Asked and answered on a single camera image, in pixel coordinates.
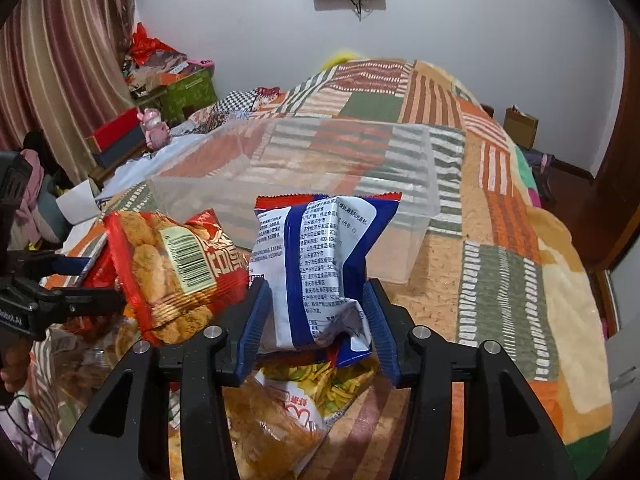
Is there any yellow white chips bag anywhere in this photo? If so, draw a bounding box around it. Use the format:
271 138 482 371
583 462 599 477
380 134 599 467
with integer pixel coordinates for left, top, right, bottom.
224 356 378 479

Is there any red chicken nugget snack bag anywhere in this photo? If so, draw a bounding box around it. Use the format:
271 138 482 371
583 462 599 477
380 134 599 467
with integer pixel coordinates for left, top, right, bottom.
82 209 248 346

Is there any green storage box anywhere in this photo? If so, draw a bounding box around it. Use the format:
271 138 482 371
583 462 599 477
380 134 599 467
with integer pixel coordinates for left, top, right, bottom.
136 68 218 127

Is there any white plastic bag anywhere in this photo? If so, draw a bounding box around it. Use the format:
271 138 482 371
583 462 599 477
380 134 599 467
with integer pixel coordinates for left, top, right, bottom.
96 133 205 200

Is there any pink plush toy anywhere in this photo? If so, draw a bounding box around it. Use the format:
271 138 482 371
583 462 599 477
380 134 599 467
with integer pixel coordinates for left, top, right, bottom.
137 108 170 151

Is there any brown paper bag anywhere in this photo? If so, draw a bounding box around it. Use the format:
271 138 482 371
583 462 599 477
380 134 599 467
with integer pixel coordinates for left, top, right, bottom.
503 106 539 150

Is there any blue white snack bag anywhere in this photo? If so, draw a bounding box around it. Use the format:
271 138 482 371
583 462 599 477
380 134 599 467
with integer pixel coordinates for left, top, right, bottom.
250 192 402 366

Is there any person left hand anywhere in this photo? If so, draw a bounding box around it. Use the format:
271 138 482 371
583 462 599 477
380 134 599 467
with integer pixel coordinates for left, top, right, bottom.
1 338 34 393

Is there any striped pink beige curtain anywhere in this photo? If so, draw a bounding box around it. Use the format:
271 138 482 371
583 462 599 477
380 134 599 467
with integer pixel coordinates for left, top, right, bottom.
1 0 134 182

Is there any clear plastic storage bin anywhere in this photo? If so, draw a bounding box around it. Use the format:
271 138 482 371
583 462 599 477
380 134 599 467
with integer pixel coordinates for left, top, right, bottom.
148 118 440 284

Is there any patchwork striped bed blanket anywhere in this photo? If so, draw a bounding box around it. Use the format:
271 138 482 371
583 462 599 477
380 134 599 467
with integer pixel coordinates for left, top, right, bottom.
63 58 613 479

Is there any red flat box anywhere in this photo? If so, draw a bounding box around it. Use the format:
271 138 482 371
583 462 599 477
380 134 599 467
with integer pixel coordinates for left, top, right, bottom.
87 107 140 154

